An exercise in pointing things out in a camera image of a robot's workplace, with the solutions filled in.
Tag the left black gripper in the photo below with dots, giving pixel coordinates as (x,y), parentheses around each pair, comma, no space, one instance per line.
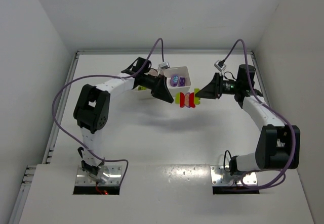
(157,88)

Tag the purple square lego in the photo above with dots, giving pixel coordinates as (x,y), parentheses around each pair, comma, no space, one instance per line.
(182,82)

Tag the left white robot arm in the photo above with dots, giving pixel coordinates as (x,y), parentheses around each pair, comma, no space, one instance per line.
(92,109)

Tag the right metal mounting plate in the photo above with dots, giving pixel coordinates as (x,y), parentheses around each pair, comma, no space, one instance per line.
(221,178)

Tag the white three-compartment container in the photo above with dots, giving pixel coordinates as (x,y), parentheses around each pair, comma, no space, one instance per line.
(181,71)

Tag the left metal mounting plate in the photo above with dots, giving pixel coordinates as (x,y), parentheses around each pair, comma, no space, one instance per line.
(107,176)

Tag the green lego brick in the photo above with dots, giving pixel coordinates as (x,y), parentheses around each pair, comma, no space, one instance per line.
(141,88)

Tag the lego stack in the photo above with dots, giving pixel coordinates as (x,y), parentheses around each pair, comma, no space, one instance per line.
(188,100)

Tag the metal mounting plate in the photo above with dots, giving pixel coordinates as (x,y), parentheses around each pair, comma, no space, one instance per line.
(221,178)
(107,176)

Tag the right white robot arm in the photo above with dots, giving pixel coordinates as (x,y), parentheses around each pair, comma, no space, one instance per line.
(278,144)

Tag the purple paw print lego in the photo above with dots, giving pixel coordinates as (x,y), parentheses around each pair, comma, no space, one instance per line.
(174,80)

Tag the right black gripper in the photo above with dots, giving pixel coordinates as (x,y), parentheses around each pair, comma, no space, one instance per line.
(217,85)

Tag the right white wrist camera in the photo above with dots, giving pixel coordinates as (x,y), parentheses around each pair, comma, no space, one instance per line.
(220,65)

